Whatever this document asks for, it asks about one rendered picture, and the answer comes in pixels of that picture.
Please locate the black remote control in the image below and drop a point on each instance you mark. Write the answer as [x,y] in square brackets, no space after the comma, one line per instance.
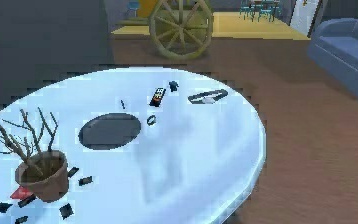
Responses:
[157,96]

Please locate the small dark figurine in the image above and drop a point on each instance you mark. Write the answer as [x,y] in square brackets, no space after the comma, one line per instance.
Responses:
[173,86]

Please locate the black flat bar with white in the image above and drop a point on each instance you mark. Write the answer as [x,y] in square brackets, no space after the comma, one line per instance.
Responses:
[207,96]

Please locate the white round table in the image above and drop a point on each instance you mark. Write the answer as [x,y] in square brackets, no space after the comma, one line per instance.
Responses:
[187,160]

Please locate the small black pen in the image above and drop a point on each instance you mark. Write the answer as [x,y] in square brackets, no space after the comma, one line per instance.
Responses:
[122,104]

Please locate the dark grey oval plate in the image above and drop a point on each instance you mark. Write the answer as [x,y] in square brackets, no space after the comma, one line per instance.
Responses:
[109,130]

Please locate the wooden wagon wheel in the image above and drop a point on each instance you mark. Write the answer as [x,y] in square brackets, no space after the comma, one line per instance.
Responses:
[181,29]

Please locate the blue chair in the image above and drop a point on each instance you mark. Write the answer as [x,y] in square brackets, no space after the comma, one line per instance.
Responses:
[133,6]

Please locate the small black card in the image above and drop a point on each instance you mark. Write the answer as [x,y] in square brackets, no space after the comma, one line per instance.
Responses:
[2,207]
[26,201]
[21,220]
[85,180]
[72,172]
[66,211]

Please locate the teal chair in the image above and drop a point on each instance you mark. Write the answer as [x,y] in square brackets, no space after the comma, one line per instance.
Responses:
[247,8]
[266,10]

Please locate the brown pot with bare branches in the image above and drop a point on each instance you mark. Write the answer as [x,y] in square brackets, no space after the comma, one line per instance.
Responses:
[45,175]

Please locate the white door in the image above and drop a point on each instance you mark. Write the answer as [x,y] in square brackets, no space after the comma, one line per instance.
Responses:
[303,16]

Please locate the blue grey sofa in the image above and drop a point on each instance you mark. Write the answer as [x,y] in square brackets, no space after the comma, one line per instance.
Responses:
[343,50]

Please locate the red card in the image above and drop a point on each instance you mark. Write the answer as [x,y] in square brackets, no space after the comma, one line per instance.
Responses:
[19,192]

